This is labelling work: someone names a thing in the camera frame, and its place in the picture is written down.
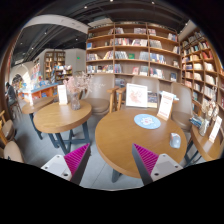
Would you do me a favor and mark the wooden bookshelf right wall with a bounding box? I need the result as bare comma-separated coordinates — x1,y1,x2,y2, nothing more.
180,28,224,114

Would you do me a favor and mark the glass vase with pink flowers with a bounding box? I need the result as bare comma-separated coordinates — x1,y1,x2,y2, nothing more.
63,73,92,110

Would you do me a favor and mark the round wooden table left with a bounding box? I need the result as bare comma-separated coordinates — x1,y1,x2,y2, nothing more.
33,99,93,155

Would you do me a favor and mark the large wooden bookshelf back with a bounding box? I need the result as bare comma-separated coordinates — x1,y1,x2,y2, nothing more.
86,21,181,82

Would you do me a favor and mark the white menu card left table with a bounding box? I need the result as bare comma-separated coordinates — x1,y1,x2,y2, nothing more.
57,85,68,105

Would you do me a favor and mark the beige armchair right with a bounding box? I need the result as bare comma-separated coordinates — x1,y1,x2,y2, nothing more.
171,83,193,132

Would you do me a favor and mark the distant wooden bookshelf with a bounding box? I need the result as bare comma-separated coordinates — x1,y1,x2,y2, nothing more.
44,51,72,82

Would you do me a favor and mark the round wooden table front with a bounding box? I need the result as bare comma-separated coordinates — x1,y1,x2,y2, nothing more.
95,108,187,182

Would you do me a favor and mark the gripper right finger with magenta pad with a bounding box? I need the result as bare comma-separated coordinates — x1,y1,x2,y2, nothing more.
132,144,182,185

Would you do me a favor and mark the grey computer mouse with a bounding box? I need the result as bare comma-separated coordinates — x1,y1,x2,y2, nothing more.
170,133,181,149

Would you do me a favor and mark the white red sign stand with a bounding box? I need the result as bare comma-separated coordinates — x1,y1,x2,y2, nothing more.
157,91,174,120

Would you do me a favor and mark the beige armchair left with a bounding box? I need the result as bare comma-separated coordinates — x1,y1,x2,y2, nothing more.
84,73,118,115

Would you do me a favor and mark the white picture display card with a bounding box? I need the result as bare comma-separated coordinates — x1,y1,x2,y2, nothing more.
126,83,148,107

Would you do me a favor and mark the white card right table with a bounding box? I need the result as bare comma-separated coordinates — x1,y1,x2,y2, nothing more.
209,116,222,143

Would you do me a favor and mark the blue orange book display counter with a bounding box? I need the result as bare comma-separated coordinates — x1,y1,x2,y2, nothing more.
18,83,58,102

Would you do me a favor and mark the vase with dried flowers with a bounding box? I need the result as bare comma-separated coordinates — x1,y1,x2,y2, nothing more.
199,100,219,136

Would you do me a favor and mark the seated person far left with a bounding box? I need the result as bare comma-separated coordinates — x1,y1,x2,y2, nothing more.
5,82,16,106

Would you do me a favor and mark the stack of books right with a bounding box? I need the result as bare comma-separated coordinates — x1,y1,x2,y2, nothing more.
189,115,203,128

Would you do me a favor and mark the beige armchair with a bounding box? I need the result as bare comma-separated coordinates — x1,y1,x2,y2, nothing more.
171,83,193,132
117,76,160,111
84,73,118,115

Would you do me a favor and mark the round blue mouse pad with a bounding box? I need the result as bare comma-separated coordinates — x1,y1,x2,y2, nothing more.
134,114,161,130

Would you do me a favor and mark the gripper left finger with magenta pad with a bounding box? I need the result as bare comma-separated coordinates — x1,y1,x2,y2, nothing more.
42,144,90,185

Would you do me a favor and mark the beige armchair middle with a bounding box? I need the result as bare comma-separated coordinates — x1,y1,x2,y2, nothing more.
117,76,160,111

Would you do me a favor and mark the wooden chair left edge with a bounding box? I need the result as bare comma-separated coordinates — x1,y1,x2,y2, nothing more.
0,111,24,163

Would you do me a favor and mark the round wooden table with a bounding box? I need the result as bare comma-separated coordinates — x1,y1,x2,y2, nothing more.
184,126,224,167
33,99,93,155
95,108,187,182

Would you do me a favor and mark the small round table far left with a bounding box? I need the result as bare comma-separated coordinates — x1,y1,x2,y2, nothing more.
21,95,55,141

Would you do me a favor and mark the round wooden table right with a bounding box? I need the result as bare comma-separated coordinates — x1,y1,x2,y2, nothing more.
184,126,224,167

